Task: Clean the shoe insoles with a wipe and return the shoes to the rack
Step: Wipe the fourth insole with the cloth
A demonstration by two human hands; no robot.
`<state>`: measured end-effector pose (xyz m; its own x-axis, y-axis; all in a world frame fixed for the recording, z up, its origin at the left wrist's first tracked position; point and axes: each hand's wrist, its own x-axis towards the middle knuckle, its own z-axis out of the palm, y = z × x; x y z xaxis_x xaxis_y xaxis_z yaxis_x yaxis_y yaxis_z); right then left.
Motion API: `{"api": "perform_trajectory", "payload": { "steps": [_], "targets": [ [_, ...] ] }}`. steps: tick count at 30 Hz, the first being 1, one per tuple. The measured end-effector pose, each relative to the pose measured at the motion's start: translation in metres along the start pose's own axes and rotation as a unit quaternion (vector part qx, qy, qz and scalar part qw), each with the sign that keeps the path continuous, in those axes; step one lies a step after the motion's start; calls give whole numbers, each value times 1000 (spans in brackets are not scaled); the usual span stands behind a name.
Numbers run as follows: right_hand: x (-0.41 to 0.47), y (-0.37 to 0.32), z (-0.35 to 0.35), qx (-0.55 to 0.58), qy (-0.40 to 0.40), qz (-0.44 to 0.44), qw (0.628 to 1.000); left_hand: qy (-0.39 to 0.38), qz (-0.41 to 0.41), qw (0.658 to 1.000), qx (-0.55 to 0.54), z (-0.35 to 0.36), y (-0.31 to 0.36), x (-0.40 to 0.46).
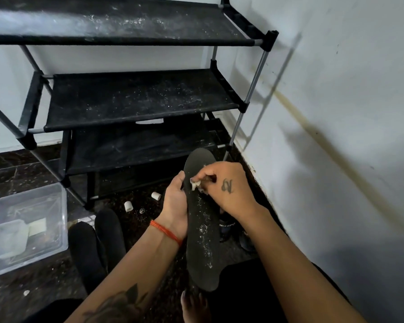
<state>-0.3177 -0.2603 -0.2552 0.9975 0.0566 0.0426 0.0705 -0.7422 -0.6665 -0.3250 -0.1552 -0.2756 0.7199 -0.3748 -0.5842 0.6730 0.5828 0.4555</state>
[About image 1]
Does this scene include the person's left hand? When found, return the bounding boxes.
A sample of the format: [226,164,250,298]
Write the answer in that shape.
[154,170,189,245]

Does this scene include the person's right hand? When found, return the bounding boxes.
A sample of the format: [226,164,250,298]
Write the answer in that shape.
[190,161,260,223]

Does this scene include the dusty black shoe insole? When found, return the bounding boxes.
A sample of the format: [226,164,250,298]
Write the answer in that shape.
[183,147,222,292]

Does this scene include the person's right forearm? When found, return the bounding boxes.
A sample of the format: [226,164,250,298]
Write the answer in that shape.
[237,202,369,323]

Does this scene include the person's left forearm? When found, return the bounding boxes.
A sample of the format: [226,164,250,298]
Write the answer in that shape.
[65,224,184,323]

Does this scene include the black sports shoe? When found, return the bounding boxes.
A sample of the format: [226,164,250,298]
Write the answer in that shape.
[238,229,257,253]
[219,214,238,243]

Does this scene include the dusty black fabric shelf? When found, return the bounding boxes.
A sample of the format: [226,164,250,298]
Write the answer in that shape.
[43,68,248,133]
[0,0,265,47]

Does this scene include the white striped cloth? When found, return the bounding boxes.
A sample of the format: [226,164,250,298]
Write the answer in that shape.
[77,214,97,228]

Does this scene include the black metal shoe rack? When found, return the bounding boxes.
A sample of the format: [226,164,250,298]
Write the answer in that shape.
[0,0,279,212]

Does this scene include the person's bare foot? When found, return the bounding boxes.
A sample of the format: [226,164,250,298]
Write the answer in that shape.
[180,290,211,323]

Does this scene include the black trousers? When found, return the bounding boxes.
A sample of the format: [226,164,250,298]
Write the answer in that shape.
[23,257,353,323]

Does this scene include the clear plastic storage box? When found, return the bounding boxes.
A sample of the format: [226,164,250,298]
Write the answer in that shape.
[0,182,69,279]

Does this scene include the white sponge block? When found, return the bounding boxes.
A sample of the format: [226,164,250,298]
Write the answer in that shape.
[28,217,47,237]

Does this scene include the small clear plastic tub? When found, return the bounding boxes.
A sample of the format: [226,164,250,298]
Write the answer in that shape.
[0,219,30,261]

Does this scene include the red thread bracelet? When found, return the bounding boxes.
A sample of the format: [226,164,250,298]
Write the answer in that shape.
[150,220,184,247]

